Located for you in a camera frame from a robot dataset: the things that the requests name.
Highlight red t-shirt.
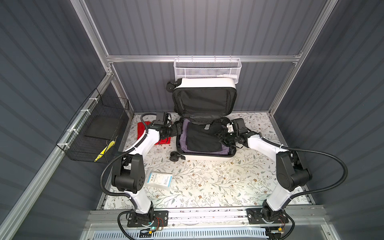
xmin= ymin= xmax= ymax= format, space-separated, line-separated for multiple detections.
xmin=137 ymin=121 xmax=171 ymax=145

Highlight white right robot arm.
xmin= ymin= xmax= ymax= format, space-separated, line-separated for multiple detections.
xmin=218 ymin=129 xmax=348 ymax=224

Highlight white perforated cable duct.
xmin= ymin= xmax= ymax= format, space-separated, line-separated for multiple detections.
xmin=89 ymin=227 xmax=269 ymax=240

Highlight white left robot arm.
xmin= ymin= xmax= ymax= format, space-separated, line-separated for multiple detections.
xmin=100 ymin=112 xmax=182 ymax=225

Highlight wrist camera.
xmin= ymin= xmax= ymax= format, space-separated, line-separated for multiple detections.
xmin=154 ymin=112 xmax=172 ymax=126
xmin=227 ymin=118 xmax=248 ymax=135

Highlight black wire mesh basket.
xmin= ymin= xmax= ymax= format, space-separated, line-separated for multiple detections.
xmin=57 ymin=90 xmax=130 ymax=164

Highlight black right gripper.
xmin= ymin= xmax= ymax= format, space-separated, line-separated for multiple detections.
xmin=213 ymin=127 xmax=239 ymax=146

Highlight black t-shirt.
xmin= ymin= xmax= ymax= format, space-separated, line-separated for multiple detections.
xmin=186 ymin=122 xmax=223 ymax=153

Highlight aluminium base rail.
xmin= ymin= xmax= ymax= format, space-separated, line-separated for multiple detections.
xmin=85 ymin=205 xmax=330 ymax=229

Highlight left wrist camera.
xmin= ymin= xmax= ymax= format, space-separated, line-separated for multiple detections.
xmin=154 ymin=112 xmax=172 ymax=126

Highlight white box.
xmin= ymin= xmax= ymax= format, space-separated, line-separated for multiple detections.
xmin=147 ymin=172 xmax=173 ymax=190

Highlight yellow black striped tape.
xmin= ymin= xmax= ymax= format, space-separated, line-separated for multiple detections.
xmin=94 ymin=141 xmax=116 ymax=162

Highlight white wire mesh basket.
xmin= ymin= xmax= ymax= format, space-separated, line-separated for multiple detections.
xmin=173 ymin=57 xmax=242 ymax=84

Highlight white black suitcase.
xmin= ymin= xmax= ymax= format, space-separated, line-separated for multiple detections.
xmin=166 ymin=78 xmax=237 ymax=162

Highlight purple trousers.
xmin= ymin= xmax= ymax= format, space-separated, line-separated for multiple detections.
xmin=179 ymin=119 xmax=230 ymax=155

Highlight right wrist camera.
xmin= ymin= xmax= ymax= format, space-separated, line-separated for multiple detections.
xmin=227 ymin=118 xmax=248 ymax=135

